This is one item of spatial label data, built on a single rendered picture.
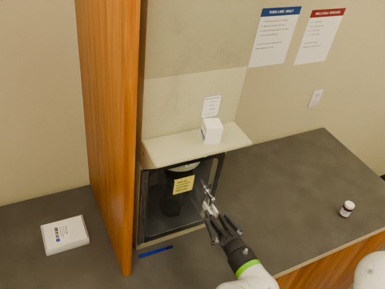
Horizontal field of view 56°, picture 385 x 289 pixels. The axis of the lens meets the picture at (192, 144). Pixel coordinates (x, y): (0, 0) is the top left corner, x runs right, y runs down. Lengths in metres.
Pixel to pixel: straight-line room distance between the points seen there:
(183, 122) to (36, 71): 0.56
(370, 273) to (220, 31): 0.65
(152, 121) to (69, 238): 0.65
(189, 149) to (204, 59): 0.26
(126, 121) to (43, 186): 0.89
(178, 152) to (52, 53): 0.57
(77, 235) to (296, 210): 0.98
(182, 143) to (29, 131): 0.66
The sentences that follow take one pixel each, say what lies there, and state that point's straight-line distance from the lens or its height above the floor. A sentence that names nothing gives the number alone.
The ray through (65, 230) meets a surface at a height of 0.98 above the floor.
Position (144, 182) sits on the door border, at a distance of 1.17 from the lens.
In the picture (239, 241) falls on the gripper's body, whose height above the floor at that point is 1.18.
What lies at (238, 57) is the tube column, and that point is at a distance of 1.05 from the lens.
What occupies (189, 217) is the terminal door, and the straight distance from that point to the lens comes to 1.44.
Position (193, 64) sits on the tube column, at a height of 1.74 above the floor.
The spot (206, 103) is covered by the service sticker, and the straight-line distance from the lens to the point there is 1.07.
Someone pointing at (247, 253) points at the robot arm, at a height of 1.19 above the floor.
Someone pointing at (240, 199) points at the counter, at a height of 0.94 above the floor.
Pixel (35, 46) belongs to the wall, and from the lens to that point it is 1.32.
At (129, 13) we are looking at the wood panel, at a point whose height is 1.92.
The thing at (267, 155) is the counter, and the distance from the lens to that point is 1.99.
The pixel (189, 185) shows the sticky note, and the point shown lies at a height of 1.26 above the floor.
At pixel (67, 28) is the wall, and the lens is 1.30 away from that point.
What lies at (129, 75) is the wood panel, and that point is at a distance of 0.81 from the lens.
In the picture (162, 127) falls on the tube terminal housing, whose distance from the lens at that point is 1.06.
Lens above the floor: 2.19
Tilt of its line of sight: 40 degrees down
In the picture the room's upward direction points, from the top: 10 degrees clockwise
